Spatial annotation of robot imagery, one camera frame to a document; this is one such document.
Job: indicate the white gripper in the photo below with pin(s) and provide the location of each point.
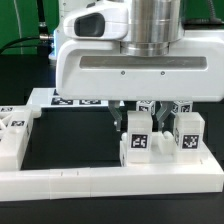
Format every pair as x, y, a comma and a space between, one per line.
192, 70

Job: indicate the white chair seat part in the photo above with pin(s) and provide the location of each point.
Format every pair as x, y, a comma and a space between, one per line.
161, 152

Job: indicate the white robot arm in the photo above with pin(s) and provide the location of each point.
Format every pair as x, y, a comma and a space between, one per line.
136, 50

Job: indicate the white tagged cube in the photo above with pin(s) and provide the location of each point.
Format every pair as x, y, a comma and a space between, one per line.
146, 106
182, 106

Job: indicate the white tag sheet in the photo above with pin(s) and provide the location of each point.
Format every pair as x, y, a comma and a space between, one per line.
49, 98

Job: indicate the white U-shaped frame fence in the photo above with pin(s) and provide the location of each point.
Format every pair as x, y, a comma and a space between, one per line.
205, 176

